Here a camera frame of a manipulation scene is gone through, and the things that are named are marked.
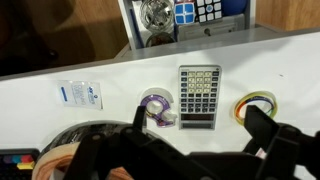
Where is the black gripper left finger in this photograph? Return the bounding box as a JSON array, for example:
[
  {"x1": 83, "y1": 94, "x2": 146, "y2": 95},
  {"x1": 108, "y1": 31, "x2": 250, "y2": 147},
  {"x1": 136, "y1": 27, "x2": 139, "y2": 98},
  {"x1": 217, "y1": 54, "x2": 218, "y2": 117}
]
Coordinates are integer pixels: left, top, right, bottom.
[{"x1": 63, "y1": 105, "x2": 208, "y2": 180}]

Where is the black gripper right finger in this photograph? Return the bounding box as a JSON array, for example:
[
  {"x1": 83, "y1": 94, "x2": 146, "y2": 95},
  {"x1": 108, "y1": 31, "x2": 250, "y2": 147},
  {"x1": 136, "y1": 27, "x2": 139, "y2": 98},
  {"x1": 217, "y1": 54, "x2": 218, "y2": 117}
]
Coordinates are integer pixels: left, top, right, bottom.
[{"x1": 244, "y1": 104, "x2": 320, "y2": 180}]

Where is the grey button calculator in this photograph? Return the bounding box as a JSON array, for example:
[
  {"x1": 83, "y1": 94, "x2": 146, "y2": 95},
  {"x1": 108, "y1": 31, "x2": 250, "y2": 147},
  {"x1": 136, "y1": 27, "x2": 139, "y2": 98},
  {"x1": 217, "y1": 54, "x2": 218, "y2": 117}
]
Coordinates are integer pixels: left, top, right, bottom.
[{"x1": 178, "y1": 64, "x2": 223, "y2": 131}]

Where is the white open drawer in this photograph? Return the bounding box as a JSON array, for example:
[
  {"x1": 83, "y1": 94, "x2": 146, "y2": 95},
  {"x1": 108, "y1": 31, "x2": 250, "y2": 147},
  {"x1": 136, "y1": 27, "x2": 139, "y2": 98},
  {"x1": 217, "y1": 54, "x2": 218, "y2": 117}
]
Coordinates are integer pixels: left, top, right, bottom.
[{"x1": 118, "y1": 0, "x2": 258, "y2": 51}]

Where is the purple tape dispenser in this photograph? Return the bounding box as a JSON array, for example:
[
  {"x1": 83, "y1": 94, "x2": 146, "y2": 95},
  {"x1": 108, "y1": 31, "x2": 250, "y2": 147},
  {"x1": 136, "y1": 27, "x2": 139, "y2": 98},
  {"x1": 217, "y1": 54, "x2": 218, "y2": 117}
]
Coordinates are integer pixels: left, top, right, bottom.
[{"x1": 139, "y1": 87, "x2": 178, "y2": 130}]

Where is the white wipe packet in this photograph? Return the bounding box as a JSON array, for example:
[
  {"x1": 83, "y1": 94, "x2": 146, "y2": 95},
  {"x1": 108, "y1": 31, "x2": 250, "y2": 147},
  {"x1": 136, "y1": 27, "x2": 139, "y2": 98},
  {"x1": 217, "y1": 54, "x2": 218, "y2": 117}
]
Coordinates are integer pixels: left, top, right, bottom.
[{"x1": 57, "y1": 79, "x2": 104, "y2": 111}]

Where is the black device with coloured buttons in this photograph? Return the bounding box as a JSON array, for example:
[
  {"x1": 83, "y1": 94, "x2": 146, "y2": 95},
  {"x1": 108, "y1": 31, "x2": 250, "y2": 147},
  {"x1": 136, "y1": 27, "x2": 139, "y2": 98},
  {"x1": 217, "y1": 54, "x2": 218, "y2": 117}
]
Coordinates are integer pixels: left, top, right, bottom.
[{"x1": 0, "y1": 148, "x2": 41, "y2": 180}]

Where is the small dark glass jar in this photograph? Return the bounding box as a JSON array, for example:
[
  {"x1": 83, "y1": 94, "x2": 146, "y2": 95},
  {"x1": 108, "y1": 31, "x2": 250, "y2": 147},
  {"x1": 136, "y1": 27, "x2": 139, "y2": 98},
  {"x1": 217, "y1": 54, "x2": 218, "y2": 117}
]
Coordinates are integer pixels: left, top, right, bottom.
[{"x1": 145, "y1": 31, "x2": 176, "y2": 48}]

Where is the blue pen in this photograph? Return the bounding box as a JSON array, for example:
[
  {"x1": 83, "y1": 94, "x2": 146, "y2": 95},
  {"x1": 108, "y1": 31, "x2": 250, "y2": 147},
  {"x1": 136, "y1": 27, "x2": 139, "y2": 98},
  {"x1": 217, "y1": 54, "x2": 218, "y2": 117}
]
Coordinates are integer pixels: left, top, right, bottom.
[{"x1": 128, "y1": 8, "x2": 141, "y2": 50}]

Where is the clear glass jar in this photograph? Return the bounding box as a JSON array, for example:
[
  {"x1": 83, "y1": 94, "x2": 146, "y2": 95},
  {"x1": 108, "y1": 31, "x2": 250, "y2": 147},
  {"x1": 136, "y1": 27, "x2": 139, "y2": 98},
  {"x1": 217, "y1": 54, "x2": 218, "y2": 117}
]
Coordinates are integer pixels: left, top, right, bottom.
[{"x1": 139, "y1": 0, "x2": 175, "y2": 33}]

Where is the grey plastic box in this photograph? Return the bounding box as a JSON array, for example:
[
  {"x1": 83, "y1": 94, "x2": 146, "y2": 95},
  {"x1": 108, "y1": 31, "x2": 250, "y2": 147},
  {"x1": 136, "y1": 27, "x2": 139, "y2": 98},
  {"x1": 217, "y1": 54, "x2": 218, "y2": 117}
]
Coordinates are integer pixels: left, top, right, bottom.
[{"x1": 177, "y1": 14, "x2": 241, "y2": 43}]

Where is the blue ball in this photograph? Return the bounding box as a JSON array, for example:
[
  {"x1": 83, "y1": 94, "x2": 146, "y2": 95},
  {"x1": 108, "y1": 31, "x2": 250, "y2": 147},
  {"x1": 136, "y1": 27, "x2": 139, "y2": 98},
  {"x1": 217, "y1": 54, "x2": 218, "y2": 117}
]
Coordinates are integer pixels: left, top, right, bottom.
[{"x1": 221, "y1": 0, "x2": 250, "y2": 17}]

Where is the black puzzle cube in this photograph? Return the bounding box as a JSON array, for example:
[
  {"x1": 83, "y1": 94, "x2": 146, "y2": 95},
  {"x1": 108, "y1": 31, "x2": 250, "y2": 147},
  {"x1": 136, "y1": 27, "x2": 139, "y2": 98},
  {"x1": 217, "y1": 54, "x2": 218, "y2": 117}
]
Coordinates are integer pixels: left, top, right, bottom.
[{"x1": 194, "y1": 0, "x2": 224, "y2": 24}]

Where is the green tape ring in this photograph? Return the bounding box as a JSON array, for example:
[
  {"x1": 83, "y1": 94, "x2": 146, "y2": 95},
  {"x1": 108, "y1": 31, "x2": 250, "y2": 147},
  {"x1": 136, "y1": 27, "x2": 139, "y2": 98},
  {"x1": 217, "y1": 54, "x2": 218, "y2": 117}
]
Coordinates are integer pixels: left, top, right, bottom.
[{"x1": 233, "y1": 91, "x2": 279, "y2": 126}]

